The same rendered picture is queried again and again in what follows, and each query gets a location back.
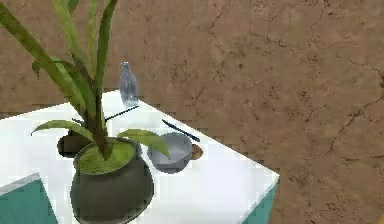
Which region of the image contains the dark brown round dish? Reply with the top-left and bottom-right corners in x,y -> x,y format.
56,130 -> 93,159

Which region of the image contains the white teal table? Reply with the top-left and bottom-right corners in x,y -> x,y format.
0,89 -> 280,224

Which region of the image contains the black thin stick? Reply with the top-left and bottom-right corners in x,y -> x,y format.
161,118 -> 202,143
104,105 -> 140,123

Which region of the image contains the grey bowl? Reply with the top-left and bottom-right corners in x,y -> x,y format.
146,132 -> 194,174

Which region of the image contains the clear glass bottle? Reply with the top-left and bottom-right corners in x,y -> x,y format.
119,61 -> 140,108

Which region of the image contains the brown sesame seed bagel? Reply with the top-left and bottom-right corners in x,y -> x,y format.
190,143 -> 204,161

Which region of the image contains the green house plant dark pot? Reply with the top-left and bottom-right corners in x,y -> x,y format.
0,0 -> 172,224

